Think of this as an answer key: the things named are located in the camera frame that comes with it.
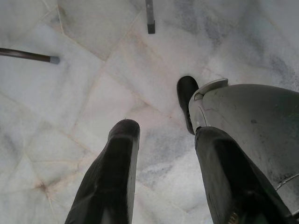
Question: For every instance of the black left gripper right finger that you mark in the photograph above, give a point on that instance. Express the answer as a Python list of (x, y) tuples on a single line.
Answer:
[(224, 182)]

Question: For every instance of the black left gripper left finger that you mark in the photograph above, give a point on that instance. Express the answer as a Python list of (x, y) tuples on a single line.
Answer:
[(112, 177)]

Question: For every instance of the black robot left foot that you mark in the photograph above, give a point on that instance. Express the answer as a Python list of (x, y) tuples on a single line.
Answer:
[(185, 93)]

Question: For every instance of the silver metal clothes rack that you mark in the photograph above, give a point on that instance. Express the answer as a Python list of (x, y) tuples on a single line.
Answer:
[(150, 16)]

